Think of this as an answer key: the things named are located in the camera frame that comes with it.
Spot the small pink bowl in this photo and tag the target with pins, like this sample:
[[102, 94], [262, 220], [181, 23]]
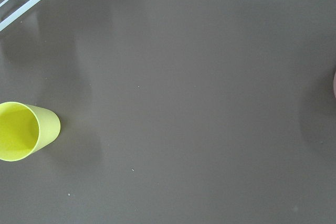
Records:
[[334, 85]]

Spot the yellow plastic cup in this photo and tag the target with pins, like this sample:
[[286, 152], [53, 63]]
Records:
[[26, 129]]

